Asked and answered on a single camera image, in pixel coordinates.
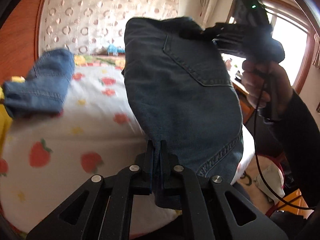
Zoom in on black sleeved right forearm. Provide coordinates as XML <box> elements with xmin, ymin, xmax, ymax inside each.
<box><xmin>264</xmin><ymin>92</ymin><xmax>319</xmax><ymax>207</ymax></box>

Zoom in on right hand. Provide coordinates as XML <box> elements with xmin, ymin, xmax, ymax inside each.
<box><xmin>242</xmin><ymin>60</ymin><xmax>293</xmax><ymax>115</ymax></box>

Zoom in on dark blue denim jeans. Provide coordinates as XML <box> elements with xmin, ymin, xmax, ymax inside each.
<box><xmin>124</xmin><ymin>17</ymin><xmax>244</xmax><ymax>182</ymax></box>

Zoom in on window with wooden frame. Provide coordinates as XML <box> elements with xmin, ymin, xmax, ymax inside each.
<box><xmin>226</xmin><ymin>0</ymin><xmax>318</xmax><ymax>93</ymax></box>

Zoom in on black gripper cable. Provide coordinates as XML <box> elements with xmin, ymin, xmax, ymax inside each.
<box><xmin>253</xmin><ymin>74</ymin><xmax>316</xmax><ymax>210</ymax></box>

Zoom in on blue item at headboard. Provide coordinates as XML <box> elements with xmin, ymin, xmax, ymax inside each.
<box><xmin>107</xmin><ymin>44</ymin><xmax>125</xmax><ymax>56</ymax></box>

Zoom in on light blue denim jeans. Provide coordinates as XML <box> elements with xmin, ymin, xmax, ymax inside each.
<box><xmin>2</xmin><ymin>48</ymin><xmax>75</xmax><ymax>119</ymax></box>

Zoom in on white strawberry print sheet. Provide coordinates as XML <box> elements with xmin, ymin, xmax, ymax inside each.
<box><xmin>0</xmin><ymin>64</ymin><xmax>256</xmax><ymax>235</ymax></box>

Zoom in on yellow plush toy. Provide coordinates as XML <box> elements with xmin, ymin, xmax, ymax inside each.
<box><xmin>0</xmin><ymin>76</ymin><xmax>25</xmax><ymax>153</ymax></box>

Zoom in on circle patterned lace curtain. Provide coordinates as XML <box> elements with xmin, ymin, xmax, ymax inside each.
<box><xmin>39</xmin><ymin>0</ymin><xmax>179</xmax><ymax>55</ymax></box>

